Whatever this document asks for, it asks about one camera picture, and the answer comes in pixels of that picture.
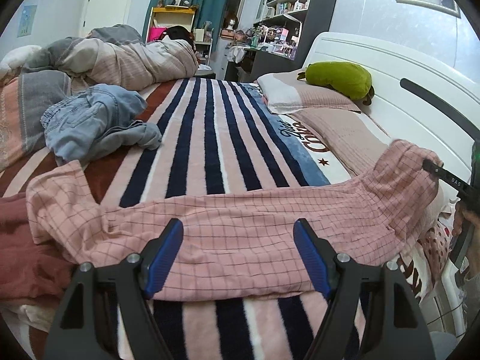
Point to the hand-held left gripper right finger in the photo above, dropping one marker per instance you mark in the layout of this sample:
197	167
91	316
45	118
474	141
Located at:
313	258

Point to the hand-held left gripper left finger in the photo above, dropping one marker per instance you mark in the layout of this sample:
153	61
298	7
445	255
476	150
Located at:
165	258

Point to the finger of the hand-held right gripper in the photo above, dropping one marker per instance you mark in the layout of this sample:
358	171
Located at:
446	176

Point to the pink checked pants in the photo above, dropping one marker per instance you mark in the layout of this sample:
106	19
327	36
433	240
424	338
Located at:
243	225

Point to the person's right hand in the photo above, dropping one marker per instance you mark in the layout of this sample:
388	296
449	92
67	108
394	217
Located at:
458	220

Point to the polka dot bed sheet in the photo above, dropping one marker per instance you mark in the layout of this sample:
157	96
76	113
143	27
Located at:
435	247

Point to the white headboard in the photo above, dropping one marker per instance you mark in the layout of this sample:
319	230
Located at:
412	120

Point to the beige textured pillow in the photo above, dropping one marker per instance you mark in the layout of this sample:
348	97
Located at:
337	135

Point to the striped plush blanket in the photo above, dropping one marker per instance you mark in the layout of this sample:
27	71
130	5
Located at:
210	138

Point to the dusty red cloth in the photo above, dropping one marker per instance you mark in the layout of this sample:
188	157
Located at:
30	247

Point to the green plush toy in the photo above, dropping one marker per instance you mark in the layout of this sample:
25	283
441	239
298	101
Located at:
337	78

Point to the light blue jeans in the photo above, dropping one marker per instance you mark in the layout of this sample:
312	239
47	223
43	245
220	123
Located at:
93	120

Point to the white and beige pillow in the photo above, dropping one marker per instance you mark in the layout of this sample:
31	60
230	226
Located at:
300	95

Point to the dark desk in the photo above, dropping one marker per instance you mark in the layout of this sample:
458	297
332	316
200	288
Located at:
255	67

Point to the grey and beige quilt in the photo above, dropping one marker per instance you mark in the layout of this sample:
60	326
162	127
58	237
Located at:
131	60

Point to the pink and grey blanket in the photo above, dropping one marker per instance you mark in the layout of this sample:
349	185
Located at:
18	120

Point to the dark shelf unit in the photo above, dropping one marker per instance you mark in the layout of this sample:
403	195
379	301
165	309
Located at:
322	7

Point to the white small rack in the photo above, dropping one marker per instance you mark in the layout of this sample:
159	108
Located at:
204	43

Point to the bright pink bag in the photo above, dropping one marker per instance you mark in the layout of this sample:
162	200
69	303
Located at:
155	34

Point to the black plush toy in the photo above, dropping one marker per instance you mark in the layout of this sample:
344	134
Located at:
180	34

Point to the mannequin head with wig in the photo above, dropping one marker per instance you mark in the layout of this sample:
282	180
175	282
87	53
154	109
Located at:
229	22

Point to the yellow shelf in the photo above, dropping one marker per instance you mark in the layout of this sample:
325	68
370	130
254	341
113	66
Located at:
168	13

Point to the white fluffy blanket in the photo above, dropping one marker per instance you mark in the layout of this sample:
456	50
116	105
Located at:
17	58

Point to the white door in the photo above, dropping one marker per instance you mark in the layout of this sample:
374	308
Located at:
108	3

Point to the teal curtain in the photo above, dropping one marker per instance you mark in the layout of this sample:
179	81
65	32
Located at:
210	0

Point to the window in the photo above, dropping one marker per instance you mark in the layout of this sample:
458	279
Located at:
240	3

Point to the small pale wall poster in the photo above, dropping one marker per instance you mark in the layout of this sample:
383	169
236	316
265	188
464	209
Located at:
27	20

